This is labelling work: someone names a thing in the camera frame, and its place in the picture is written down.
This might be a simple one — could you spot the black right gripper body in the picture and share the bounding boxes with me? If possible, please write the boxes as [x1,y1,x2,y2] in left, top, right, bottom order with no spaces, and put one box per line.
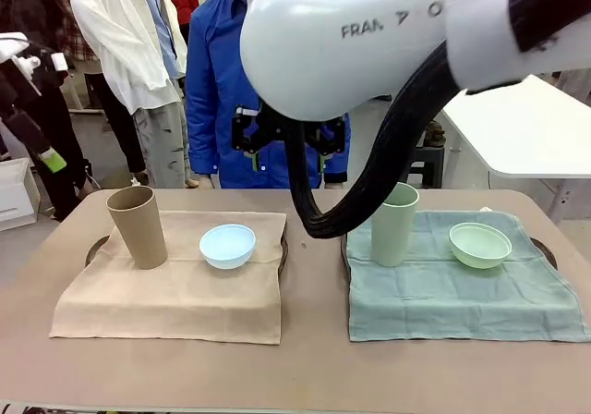
[259,103,333,143]

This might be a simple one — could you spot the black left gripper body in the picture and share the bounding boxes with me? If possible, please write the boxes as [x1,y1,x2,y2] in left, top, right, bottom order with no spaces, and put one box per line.
[0,65,41,119]

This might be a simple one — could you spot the light blue bowl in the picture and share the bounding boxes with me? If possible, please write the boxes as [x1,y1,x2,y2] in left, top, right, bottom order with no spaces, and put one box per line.
[199,224,257,270]

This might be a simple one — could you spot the tall green cup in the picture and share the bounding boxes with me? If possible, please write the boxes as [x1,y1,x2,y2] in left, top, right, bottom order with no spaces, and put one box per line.
[370,181,420,268]

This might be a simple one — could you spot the tall brown cup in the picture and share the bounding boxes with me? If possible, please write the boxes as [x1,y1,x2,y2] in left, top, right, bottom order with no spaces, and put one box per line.
[105,185,168,271]

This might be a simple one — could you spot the beige cloth mat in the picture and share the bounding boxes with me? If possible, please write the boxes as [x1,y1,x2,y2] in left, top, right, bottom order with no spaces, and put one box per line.
[49,210,288,346]

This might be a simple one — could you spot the light green bowl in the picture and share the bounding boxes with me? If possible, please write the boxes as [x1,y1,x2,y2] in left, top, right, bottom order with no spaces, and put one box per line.
[449,222,513,271]

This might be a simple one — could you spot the green cloth mat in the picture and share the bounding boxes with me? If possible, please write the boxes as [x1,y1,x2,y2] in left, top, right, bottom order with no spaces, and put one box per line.
[345,209,591,344]

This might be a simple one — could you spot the dark brown serving tray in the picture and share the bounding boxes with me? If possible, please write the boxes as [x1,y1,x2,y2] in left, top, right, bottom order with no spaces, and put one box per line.
[85,228,290,279]
[340,234,559,281]

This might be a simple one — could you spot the person in dark patterned top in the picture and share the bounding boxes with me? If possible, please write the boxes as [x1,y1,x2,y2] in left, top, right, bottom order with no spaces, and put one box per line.
[0,0,91,224]

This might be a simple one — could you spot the person in blue jacket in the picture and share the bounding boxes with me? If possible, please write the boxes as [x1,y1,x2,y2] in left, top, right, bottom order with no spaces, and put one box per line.
[184,0,352,189]

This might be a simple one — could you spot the white floor cabinet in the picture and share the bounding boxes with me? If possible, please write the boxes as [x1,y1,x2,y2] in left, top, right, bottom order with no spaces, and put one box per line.
[0,157,38,233]

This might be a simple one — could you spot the person in checked red shirt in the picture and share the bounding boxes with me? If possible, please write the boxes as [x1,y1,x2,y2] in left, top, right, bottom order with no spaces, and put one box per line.
[39,0,147,175]

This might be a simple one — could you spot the black stool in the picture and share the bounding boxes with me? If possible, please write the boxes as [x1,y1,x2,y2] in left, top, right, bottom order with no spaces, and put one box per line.
[408,144,448,189]

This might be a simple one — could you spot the person in white coat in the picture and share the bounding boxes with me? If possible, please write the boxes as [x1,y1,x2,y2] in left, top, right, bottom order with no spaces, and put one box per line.
[70,0,190,189]

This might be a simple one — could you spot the white side table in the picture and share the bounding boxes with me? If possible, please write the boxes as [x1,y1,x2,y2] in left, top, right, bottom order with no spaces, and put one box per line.
[438,74,591,179]

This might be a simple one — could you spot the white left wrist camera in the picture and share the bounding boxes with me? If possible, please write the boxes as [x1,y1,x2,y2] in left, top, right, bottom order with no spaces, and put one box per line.
[13,46,69,96]

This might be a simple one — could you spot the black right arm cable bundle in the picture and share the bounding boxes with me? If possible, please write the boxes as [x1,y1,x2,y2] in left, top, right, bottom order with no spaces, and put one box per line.
[285,0,591,239]

